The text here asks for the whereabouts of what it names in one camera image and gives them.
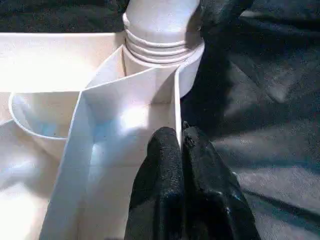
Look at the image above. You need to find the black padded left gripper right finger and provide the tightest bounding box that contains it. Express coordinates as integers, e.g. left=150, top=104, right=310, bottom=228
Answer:
left=181, top=121, right=262, bottom=240

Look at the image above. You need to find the white plastic table leg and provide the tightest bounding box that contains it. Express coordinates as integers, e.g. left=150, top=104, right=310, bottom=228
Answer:
left=121, top=0, right=204, bottom=66

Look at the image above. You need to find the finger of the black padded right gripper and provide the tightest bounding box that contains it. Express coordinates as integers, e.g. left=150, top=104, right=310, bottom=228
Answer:
left=198, top=0, right=254, bottom=39

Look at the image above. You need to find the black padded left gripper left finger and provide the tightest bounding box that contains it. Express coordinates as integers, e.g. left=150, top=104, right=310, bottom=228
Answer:
left=124, top=126, right=187, bottom=240

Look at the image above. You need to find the white plastic table top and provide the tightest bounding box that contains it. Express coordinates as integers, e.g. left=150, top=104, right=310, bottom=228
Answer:
left=0, top=31, right=207, bottom=240

